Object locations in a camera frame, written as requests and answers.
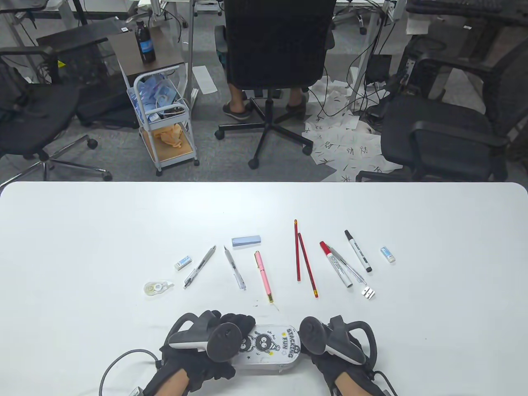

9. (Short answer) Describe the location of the tangle of black cables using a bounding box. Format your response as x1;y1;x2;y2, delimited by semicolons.
307;0;396;120

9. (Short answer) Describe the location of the person's left forearm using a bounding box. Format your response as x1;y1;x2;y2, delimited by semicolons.
142;367;190;396

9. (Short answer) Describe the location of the white printed zippered pencil case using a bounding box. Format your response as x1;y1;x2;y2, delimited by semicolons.
229;324;302;375

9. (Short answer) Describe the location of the clear barrel pen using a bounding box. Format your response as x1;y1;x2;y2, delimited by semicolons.
224;246;247;291

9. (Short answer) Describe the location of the grey mechanical pencil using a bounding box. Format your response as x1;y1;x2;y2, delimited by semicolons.
183;245;217;290

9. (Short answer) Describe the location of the red pencil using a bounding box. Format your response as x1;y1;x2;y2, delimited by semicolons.
297;232;319;299
294;219;301;282

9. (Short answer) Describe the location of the brown side table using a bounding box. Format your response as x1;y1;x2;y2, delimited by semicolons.
108;26;186;87

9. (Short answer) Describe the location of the white desk leg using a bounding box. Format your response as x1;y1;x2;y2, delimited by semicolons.
188;0;199;108

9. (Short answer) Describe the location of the clear slim ballpoint pen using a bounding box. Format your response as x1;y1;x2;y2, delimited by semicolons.
328;246;367;285

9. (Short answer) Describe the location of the grey braided cable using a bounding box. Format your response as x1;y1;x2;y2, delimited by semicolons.
99;349;161;396

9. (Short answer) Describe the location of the pile of white papers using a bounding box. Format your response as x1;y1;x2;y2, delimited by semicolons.
301;76;403;182

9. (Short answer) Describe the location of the clear correction tape dispenser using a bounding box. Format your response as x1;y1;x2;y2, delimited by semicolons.
144;280;174;297

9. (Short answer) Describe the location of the grey black hand controller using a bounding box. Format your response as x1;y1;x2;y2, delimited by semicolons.
167;311;243;363
299;316;377;365

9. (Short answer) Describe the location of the heap of blue packets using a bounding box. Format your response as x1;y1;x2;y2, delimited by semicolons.
129;75;184;120

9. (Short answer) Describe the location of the black thin cable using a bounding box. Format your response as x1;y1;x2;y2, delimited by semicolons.
371;369;398;396

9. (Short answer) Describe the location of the orange cloth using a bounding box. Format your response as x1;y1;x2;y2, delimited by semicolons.
153;124;185;148

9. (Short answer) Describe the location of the black box on floor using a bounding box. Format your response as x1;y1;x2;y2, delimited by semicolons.
366;54;392;82

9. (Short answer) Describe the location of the person's left hand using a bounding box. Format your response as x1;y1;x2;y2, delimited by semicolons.
159;311;256;392

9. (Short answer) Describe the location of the white rolling cart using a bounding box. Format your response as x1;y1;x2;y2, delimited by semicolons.
127;66;200;177

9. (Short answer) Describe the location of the black stand pole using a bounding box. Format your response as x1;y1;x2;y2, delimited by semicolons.
71;0;88;25

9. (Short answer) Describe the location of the black desk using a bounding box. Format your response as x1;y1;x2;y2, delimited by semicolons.
36;17;139;128

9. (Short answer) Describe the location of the black mesh office chair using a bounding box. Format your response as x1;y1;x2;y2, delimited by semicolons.
356;35;528;182

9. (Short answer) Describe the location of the black capped white marker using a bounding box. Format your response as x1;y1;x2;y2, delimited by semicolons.
344;230;372;273

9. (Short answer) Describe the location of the dark bottle blue label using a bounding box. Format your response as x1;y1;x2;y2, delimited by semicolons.
134;21;156;64

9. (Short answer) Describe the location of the red capped white marker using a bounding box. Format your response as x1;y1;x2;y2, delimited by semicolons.
319;241;354;288

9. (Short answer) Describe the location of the black chrome-base office chair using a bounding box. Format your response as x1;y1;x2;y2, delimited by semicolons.
0;45;113;182

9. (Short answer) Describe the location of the white paper strip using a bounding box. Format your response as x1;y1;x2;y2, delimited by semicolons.
192;65;217;94

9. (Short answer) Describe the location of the person's right hand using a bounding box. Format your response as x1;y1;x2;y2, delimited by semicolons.
307;328;376;390

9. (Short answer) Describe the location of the black high-back office chair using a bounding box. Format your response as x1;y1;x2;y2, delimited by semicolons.
214;0;338;170

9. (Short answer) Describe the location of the person's right forearm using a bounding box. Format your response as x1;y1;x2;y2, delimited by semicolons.
334;373;363;396

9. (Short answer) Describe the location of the pink pen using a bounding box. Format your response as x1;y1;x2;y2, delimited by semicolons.
254;250;279;311

